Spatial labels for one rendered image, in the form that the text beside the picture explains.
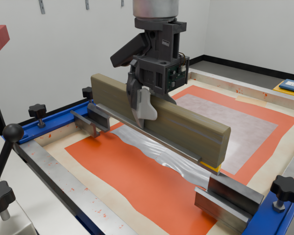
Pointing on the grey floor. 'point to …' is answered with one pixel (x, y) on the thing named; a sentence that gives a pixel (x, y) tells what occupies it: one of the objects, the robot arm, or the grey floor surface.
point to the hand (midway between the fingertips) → (147, 117)
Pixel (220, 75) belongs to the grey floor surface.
